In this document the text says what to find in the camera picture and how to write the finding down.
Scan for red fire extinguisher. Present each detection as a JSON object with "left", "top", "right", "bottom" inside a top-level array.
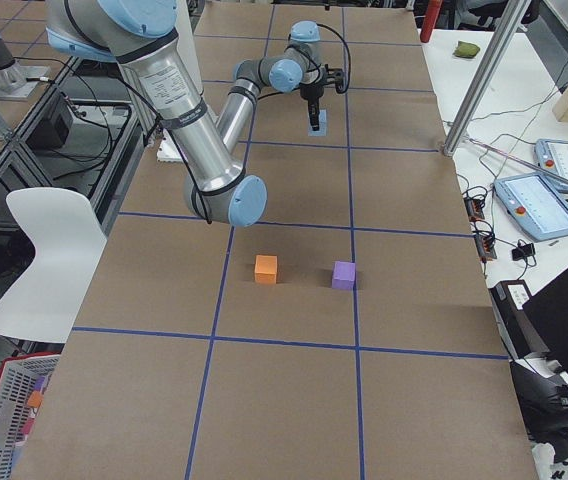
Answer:
[{"left": 420, "top": 0, "right": 443, "bottom": 43}]

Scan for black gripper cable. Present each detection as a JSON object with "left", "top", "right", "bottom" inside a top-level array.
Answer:
[{"left": 308, "top": 22, "right": 353, "bottom": 94}]

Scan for purple foam block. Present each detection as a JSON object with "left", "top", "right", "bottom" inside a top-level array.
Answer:
[{"left": 331, "top": 261, "right": 356, "bottom": 290}]

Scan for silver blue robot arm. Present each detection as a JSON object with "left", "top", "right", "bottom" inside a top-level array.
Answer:
[
  {"left": 47, "top": 1, "right": 267, "bottom": 227},
  {"left": 216, "top": 20, "right": 352, "bottom": 151}
]

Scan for orange foam block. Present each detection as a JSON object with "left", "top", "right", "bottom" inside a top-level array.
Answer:
[{"left": 254, "top": 254, "right": 278, "bottom": 284}]

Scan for white plastic chair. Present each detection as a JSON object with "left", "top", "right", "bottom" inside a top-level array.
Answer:
[{"left": 0, "top": 187, "right": 107, "bottom": 344}]

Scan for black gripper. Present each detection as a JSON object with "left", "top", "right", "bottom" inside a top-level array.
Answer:
[{"left": 300, "top": 64, "right": 348, "bottom": 131}]

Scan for green bean bag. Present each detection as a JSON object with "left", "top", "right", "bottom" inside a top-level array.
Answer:
[{"left": 453, "top": 40, "right": 481, "bottom": 59}]

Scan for near blue teach pendant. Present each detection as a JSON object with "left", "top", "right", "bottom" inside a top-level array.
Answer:
[{"left": 494, "top": 173, "right": 568, "bottom": 242}]

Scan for light blue foam block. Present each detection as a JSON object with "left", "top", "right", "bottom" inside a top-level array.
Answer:
[{"left": 308, "top": 109, "right": 327, "bottom": 137}]

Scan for white red plastic basket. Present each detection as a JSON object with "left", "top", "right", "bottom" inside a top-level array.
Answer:
[{"left": 0, "top": 353, "right": 60, "bottom": 479}]

